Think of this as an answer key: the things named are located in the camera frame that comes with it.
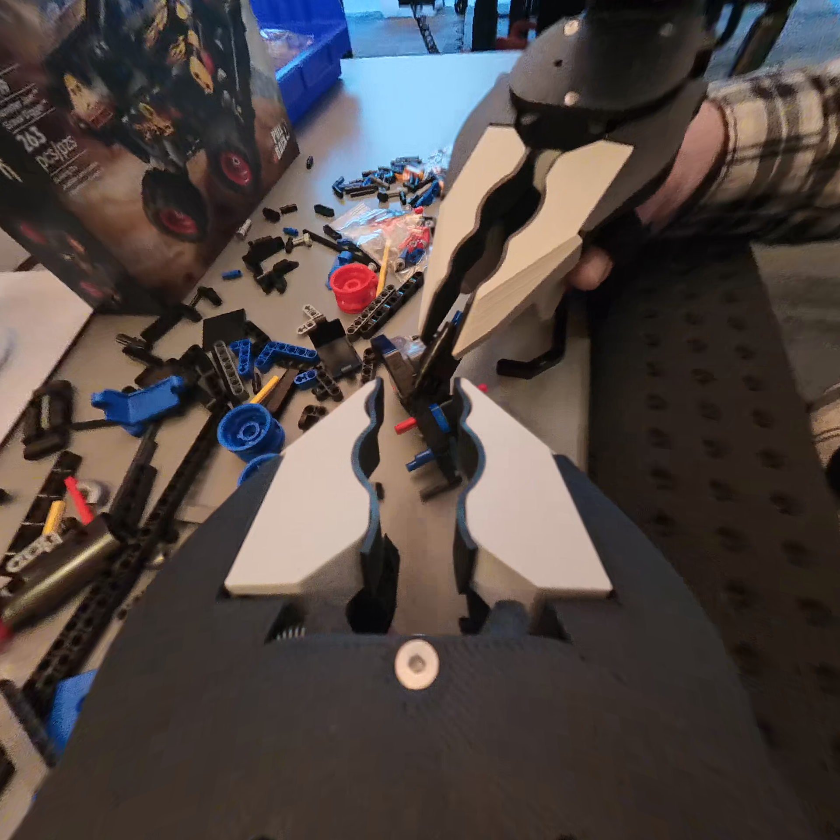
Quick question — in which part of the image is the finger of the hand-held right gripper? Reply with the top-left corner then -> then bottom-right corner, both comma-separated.
451,140 -> 635,360
418,123 -> 546,345

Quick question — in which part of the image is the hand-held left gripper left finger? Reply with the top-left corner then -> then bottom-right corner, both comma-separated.
224,378 -> 399,616

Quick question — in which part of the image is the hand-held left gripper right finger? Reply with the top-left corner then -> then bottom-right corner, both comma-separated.
455,377 -> 616,613

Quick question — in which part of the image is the black blue brick frame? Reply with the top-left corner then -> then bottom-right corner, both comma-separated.
394,377 -> 490,503

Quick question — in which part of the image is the black connector piece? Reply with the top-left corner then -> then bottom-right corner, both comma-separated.
410,308 -> 470,401

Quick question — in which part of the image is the person's right forearm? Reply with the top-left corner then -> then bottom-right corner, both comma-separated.
705,62 -> 840,245

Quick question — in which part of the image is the grey desk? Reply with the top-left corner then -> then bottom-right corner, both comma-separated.
0,51 -> 595,788

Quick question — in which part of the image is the person's right hand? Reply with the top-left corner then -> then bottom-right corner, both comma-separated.
568,97 -> 727,291

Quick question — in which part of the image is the blue wheel rim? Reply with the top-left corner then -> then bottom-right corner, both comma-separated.
217,402 -> 287,463
236,453 -> 284,488

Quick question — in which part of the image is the pile of small connector pins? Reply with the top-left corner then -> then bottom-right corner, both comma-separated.
331,154 -> 450,210

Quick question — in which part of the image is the clear plastic parts bag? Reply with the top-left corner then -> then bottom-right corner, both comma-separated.
326,200 -> 437,277

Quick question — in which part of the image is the black straight beam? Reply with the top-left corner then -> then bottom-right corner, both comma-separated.
354,270 -> 426,336
346,282 -> 408,342

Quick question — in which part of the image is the black thin rod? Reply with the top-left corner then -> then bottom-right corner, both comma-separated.
303,230 -> 361,262

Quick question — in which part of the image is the red wheel rim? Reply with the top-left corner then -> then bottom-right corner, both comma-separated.
328,264 -> 380,315

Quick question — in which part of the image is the dark grey holed beam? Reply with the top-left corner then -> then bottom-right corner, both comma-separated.
211,341 -> 238,397

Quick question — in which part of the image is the black sloped panel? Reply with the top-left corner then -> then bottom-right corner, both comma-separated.
308,318 -> 363,379

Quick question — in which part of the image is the black angled connector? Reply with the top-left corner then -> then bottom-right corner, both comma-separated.
241,235 -> 287,271
256,259 -> 300,295

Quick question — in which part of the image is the blue hinged fender panel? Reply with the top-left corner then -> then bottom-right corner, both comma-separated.
91,375 -> 188,437

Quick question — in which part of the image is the blue storage bin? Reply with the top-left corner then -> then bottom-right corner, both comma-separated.
249,0 -> 353,127

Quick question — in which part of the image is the heap of black beams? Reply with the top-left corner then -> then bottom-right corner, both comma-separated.
115,328 -> 227,421

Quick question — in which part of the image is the black square flat panel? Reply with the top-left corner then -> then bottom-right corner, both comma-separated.
201,308 -> 248,352

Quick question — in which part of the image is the long black holed beam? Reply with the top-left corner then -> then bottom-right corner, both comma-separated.
20,407 -> 227,710

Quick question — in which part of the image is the red axle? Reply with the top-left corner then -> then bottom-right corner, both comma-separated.
63,476 -> 95,526

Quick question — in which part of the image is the black short beam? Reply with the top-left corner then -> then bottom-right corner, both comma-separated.
139,305 -> 203,347

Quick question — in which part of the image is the black curved panel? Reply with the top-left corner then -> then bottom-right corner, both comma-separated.
0,518 -> 122,634

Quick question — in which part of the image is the light grey small connector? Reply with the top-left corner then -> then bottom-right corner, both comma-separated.
3,532 -> 63,573

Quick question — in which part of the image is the blue flat holed panel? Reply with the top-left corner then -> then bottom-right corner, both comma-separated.
46,669 -> 99,756

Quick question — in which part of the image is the person's plaid shirt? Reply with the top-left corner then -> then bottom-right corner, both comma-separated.
806,384 -> 840,487

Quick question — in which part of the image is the white rounded board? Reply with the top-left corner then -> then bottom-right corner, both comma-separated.
0,270 -> 94,448

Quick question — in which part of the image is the toy truck box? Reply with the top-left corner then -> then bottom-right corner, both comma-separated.
0,0 -> 301,315

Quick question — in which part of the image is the black rectangular frame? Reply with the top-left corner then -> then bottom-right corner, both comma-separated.
23,381 -> 74,460

